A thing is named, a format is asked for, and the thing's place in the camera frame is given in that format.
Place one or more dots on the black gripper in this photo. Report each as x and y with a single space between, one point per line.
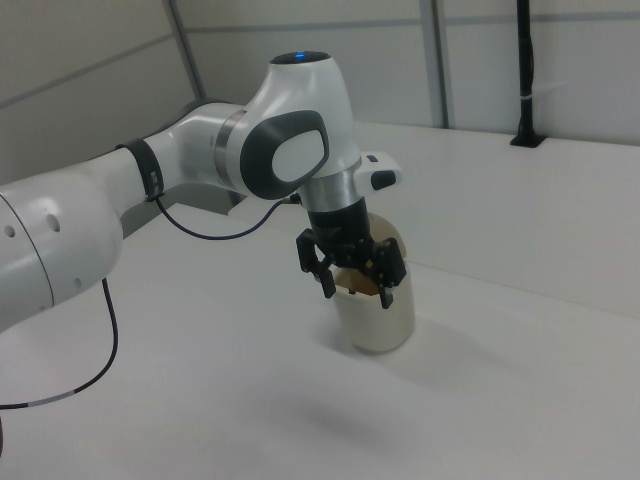
342 230

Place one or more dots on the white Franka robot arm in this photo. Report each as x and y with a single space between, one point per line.
50 225

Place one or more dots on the small white trash can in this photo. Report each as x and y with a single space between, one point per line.
390 325

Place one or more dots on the black pole with base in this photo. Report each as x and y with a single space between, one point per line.
525 60

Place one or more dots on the grey partition post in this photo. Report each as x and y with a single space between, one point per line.
437 60
187 50

